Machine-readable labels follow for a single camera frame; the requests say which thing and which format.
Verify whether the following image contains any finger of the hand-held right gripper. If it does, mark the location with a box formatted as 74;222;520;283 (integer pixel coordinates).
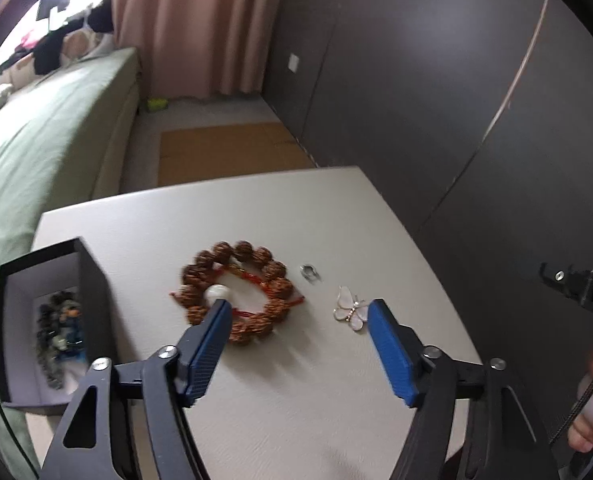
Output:
539;261;593;320

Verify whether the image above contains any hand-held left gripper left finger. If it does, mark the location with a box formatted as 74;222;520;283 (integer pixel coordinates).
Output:
39;298;233;480

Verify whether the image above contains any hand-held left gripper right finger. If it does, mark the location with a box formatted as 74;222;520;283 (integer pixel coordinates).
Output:
367;298;562;480

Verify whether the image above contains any brown bead bracelet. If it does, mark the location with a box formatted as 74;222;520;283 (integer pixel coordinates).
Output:
170;241;306;346

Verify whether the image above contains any white butterfly brooch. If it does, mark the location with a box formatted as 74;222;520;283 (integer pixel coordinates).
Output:
333;285;370;332

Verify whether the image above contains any black jewelry box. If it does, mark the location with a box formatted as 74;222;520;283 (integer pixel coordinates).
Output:
0;237;113;412

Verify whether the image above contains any blue pendant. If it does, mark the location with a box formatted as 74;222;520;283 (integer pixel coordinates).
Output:
58;339;88;364

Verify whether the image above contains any black bead necklace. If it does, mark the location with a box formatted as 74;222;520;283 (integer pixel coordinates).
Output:
34;289;85;357

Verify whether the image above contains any flat cardboard sheet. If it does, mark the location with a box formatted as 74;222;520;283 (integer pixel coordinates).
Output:
157;122;318;189

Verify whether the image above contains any beige bed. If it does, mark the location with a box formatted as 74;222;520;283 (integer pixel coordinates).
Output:
0;47;143;472

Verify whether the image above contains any dark grey wardrobe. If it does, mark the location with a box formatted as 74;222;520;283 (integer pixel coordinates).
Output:
260;0;593;361

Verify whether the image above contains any pink curtain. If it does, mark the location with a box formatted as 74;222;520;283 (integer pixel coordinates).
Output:
112;0;293;102

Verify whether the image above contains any round beige cushion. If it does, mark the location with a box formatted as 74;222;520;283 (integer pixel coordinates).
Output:
60;29;93;57

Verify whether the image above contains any pile of dark clothes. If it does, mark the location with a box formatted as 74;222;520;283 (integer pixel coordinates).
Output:
0;0;116;77

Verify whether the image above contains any black braided cable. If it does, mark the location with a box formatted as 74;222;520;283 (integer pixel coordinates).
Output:
549;332;593;447

